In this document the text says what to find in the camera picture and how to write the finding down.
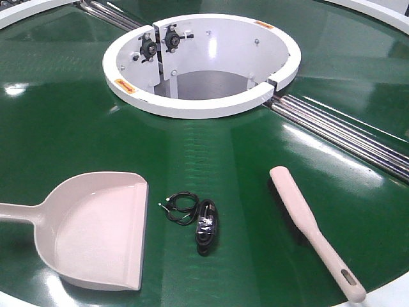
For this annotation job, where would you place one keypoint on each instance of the orange warning label back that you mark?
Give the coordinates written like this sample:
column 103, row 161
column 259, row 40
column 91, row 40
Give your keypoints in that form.
column 264, row 24

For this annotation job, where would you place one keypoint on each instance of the beige hand broom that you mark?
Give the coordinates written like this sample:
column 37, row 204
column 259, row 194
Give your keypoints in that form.
column 303, row 218

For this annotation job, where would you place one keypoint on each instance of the white rim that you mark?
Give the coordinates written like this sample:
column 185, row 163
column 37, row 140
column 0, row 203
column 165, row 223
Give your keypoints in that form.
column 14, row 11
column 382, row 13

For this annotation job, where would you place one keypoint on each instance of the steel rollers right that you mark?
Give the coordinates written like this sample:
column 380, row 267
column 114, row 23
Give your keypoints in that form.
column 347, row 136

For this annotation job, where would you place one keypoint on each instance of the steel rollers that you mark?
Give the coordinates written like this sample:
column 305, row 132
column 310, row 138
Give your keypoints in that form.
column 347, row 136
column 109, row 14

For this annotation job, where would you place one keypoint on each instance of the black bearing right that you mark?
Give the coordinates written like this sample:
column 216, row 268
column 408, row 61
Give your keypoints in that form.
column 172, row 38

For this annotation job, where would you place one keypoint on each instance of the green conveyor belt surface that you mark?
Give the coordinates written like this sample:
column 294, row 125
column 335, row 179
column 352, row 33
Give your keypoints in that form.
column 214, row 235

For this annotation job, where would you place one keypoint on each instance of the black bearing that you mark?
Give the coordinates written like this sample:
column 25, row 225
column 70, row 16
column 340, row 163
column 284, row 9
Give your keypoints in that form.
column 172, row 38
column 148, row 47

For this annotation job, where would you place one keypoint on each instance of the white outer rim top left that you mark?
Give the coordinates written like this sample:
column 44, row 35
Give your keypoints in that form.
column 14, row 11

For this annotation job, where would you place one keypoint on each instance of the white outer rim top right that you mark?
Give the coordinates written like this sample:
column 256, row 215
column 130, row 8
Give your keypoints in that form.
column 382, row 13

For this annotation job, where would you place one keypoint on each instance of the steel rollers top left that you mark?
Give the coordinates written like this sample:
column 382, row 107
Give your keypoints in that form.
column 109, row 14

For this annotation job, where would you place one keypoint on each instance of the black bearing left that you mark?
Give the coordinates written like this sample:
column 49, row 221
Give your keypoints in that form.
column 148, row 47

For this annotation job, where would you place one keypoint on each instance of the beige plastic dustpan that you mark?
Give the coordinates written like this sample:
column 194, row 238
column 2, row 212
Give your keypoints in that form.
column 90, row 229

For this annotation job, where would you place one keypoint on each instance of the orange warning label front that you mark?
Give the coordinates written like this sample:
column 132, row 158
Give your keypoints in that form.
column 125, row 85

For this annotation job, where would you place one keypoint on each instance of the orange warning label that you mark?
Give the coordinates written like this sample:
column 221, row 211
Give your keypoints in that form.
column 125, row 85
column 264, row 24

